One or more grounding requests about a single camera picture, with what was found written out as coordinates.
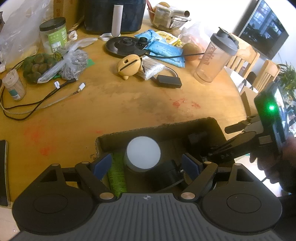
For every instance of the black usb hub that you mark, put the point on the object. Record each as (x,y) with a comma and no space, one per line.
(169,81)

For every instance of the television screen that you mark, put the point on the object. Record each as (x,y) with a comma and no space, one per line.
(261,28)

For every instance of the cotton swab bag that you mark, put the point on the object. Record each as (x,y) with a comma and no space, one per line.
(149,68)

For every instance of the kiwi fruit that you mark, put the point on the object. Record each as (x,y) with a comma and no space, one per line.
(189,49)

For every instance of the net bag green fruits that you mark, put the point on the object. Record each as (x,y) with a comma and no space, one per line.
(35,66)

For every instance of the green tube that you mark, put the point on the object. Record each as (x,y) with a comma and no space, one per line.
(116,174)

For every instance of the toothpick dispenser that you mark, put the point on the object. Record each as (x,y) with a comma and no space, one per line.
(14,85)

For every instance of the brown cardboard carton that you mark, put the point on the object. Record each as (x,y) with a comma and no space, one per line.
(71,10)

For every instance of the glass jar green label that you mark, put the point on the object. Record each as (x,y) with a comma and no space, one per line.
(53,34)

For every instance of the clear bag dark contents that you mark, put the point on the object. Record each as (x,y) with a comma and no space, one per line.
(73,63)

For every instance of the blue wet wipes pack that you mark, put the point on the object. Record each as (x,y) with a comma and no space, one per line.
(161,50)

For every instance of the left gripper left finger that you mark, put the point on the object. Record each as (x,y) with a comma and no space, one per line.
(92,174)

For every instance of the yellow snack packet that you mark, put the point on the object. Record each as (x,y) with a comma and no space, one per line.
(170,39)

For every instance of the cardboard box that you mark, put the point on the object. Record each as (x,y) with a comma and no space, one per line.
(195,137)

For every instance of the black kettle base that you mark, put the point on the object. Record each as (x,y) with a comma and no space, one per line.
(123,46)

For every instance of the black smartphone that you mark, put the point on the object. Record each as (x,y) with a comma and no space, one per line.
(4,185)

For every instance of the person right hand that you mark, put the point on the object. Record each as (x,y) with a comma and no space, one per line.
(278,169)

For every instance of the clear shaker bottle grey lid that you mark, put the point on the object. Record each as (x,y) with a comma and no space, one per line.
(219,51)

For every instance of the large clear plastic bag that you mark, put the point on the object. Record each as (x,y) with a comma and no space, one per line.
(20,36)

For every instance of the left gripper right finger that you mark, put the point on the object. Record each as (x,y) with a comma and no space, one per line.
(201,174)

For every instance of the dark blue air fryer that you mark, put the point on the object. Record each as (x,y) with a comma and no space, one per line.
(116,17)

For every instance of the yellow earphone case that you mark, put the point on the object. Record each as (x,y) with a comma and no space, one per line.
(129,66)

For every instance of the wooden chair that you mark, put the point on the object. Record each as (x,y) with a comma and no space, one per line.
(247,54)

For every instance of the glass bowl with items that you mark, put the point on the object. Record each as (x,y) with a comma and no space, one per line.
(163,17)

